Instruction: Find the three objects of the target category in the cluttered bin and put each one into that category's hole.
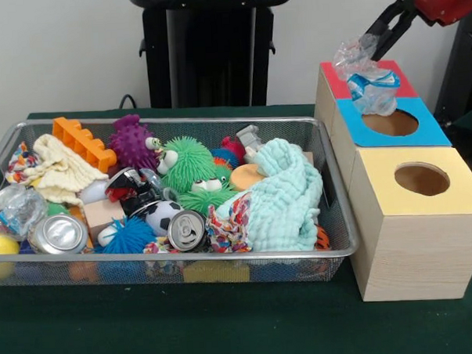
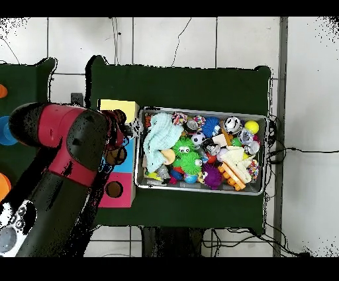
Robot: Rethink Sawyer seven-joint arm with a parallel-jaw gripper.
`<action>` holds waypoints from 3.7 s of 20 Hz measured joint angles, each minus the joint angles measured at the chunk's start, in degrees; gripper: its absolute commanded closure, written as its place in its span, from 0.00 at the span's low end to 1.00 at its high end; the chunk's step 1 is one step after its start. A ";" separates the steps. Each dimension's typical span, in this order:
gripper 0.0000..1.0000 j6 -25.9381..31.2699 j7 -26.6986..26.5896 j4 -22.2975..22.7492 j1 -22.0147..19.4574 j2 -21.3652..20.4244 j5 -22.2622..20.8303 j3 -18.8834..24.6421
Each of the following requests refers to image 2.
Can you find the crushed clear plastic bottle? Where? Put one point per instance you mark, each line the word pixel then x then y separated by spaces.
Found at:
pixel 136 128

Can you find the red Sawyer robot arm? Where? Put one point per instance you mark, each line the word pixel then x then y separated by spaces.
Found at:
pixel 58 124

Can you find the wooden box with three holes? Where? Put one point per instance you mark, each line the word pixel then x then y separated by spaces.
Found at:
pixel 129 106

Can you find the mint green cloth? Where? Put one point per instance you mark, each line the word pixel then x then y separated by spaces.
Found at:
pixel 161 132

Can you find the black flat panel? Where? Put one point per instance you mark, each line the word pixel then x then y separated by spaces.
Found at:
pixel 77 99

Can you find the green fuzzy toy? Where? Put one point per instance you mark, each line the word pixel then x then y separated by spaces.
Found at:
pixel 189 163

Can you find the dark green table cloth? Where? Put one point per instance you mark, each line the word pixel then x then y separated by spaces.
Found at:
pixel 180 87
pixel 26 84

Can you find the small soccer ball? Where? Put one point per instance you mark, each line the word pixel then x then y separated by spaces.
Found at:
pixel 198 138

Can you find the blue fuzzy toy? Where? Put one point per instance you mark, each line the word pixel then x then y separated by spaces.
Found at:
pixel 210 126

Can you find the purple spiky toy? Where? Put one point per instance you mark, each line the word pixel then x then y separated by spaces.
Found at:
pixel 212 177

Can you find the blue plastic cup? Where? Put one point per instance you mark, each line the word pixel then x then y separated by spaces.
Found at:
pixel 4 135

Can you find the orange plastic cup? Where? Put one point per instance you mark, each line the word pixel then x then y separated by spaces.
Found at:
pixel 4 185
pixel 2 91

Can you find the cream knitted cloth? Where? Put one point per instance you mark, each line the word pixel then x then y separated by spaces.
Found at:
pixel 235 157

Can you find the orange toy building block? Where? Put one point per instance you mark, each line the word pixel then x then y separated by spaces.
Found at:
pixel 231 177

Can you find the yellow ball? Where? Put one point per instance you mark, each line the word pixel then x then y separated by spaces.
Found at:
pixel 251 127

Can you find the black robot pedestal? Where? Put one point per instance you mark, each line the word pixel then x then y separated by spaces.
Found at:
pixel 169 242

